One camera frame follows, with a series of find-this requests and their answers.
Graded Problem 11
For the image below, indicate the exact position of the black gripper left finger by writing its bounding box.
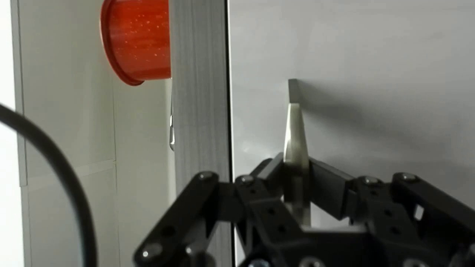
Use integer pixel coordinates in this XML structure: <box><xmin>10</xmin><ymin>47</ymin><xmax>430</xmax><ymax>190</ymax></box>
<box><xmin>133</xmin><ymin>154</ymin><xmax>303</xmax><ymax>267</ymax></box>

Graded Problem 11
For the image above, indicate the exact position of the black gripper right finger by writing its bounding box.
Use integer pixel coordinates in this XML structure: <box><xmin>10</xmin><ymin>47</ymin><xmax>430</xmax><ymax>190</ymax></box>
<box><xmin>310</xmin><ymin>160</ymin><xmax>475</xmax><ymax>267</ymax></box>

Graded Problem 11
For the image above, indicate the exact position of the white drawer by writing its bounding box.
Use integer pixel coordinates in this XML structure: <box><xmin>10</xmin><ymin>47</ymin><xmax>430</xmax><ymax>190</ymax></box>
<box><xmin>228</xmin><ymin>0</ymin><xmax>475</xmax><ymax>204</ymax></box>

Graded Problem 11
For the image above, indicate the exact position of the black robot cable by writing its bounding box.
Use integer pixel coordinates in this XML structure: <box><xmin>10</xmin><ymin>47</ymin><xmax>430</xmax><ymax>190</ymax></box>
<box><xmin>0</xmin><ymin>102</ymin><xmax>99</xmax><ymax>267</ymax></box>

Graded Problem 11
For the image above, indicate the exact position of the red canister with lid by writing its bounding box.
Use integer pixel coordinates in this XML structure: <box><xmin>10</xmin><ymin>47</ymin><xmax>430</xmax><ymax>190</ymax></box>
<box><xmin>99</xmin><ymin>0</ymin><xmax>170</xmax><ymax>86</ymax></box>

